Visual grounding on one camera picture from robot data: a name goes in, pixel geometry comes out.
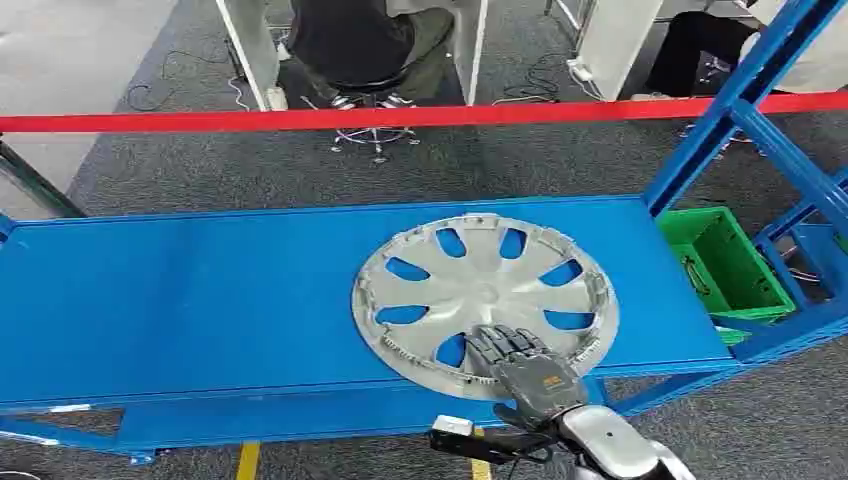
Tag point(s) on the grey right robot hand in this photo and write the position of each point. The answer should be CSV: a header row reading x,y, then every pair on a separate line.
x,y
540,384

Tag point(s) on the silver wheel hubcap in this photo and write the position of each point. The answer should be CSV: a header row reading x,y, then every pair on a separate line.
x,y
487,291

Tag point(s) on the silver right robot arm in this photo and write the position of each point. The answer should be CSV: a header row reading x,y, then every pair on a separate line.
x,y
613,445

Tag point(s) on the yellow floor tape strip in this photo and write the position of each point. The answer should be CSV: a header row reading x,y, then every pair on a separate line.
x,y
248,462
481,467

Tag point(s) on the green plastic crate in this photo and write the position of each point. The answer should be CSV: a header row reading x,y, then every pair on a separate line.
x,y
719,265

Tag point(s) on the chrome-legged stool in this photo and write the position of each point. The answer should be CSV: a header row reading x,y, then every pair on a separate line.
x,y
374,132

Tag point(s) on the white power strip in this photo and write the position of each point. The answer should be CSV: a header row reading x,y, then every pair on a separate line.
x,y
581,69

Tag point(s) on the red barrier tape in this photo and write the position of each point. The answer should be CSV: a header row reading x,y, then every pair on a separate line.
x,y
331,119

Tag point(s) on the white desk panel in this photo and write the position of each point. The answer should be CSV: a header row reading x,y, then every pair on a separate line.
x,y
619,46

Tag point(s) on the blue metal rack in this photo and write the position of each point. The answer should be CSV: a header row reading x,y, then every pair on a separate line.
x,y
199,298

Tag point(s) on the person beside blue rack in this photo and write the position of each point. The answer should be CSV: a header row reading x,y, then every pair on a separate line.
x,y
702,46

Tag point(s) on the person on chrome stool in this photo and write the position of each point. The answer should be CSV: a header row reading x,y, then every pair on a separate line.
x,y
358,40

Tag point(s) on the dark metal bar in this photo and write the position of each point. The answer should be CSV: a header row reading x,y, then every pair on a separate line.
x,y
36,182

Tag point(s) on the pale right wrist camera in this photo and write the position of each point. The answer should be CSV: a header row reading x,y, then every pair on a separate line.
x,y
464,440

